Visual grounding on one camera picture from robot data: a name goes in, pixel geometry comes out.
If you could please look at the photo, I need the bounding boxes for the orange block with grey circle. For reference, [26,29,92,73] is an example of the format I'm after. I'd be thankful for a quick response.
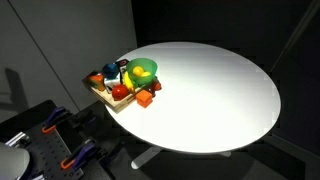
[87,72,107,93]

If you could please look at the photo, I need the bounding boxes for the blue block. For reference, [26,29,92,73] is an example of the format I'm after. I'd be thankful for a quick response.
[101,63,120,81]

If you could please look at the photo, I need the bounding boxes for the grey rounded robot base cover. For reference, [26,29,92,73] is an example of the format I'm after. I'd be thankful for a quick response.
[0,141,31,180]

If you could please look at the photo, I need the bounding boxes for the yellow toy banana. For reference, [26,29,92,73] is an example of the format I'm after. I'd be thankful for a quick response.
[122,70,136,94]

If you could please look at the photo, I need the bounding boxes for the silver metal bracket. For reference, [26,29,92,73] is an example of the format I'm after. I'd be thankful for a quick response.
[5,131,32,148]

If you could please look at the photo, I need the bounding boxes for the green translucent bowl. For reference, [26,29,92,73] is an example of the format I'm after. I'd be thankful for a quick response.
[125,57,159,87]

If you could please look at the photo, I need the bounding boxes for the wooden tray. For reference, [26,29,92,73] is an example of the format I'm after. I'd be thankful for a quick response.
[82,70,158,115]

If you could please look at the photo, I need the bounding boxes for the plain orange block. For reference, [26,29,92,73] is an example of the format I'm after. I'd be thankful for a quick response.
[135,89,154,109]

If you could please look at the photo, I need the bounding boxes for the white table legs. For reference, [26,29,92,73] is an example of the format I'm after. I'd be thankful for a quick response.
[130,146,232,170]

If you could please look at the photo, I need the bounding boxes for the red block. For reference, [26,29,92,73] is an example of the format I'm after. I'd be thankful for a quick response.
[111,83,130,102]

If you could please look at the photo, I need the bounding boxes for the black letter block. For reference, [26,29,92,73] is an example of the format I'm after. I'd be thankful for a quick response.
[114,58,130,73]

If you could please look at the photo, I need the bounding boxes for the purple clamp with orange handle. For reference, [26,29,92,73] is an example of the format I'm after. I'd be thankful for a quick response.
[60,141,98,171]
[41,106,70,135]

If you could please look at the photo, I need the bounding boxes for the dark red toy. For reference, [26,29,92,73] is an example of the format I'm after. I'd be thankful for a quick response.
[146,77,163,98]

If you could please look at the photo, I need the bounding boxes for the black perforated mounting board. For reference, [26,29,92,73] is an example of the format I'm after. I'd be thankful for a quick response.
[19,125,85,180]

